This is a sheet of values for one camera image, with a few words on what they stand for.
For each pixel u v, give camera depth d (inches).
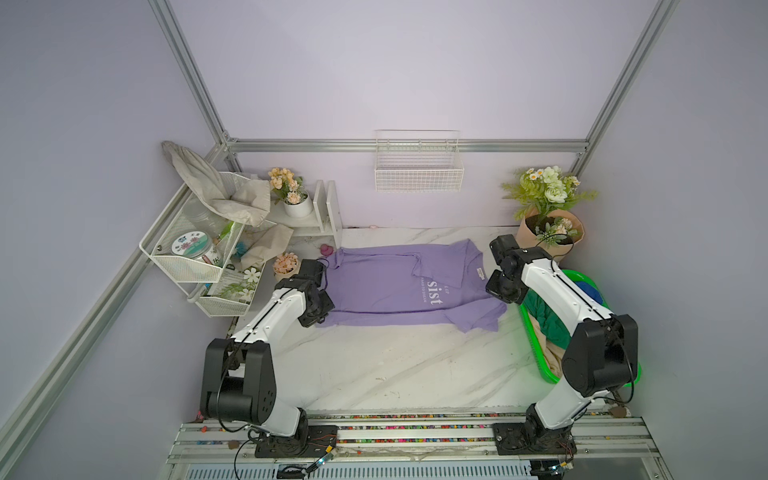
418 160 37.6
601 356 17.9
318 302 29.4
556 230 36.6
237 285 33.3
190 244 26.0
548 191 34.8
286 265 37.5
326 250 44.4
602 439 29.9
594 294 35.6
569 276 38.3
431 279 41.0
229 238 29.2
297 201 37.8
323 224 40.9
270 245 36.1
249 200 31.9
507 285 28.8
